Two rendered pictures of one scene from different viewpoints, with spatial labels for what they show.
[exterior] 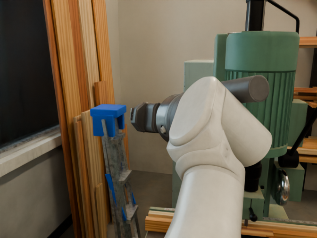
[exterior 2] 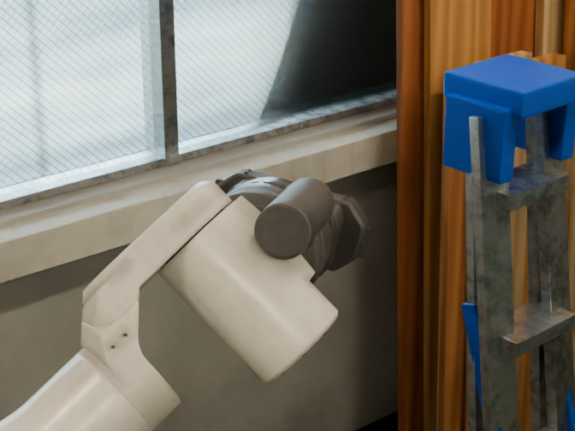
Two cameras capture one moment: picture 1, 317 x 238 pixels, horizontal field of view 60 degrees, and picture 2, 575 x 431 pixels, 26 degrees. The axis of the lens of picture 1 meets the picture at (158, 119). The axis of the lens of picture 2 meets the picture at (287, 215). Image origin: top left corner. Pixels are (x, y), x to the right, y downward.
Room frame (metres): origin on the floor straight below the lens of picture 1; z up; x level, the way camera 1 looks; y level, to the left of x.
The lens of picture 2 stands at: (-0.20, -0.52, 1.71)
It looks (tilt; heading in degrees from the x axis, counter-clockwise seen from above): 23 degrees down; 36
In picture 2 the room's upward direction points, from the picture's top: straight up
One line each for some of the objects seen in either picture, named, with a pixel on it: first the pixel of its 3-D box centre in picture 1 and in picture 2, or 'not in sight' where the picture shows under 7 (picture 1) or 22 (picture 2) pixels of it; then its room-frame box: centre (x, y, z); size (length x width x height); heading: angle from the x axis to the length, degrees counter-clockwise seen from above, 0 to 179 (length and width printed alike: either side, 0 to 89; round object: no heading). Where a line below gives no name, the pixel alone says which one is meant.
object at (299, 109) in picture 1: (289, 122); not in sight; (0.92, -0.45, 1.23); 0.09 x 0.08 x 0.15; 170
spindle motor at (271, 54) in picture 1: (256, 93); not in sight; (0.73, -0.27, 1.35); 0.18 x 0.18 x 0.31
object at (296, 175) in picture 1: (286, 180); not in sight; (0.89, -0.45, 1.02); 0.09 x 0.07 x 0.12; 80
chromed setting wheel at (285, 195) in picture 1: (280, 187); not in sight; (0.84, -0.41, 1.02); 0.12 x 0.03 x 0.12; 170
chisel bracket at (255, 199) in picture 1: (247, 198); not in sight; (0.75, -0.27, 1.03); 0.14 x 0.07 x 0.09; 170
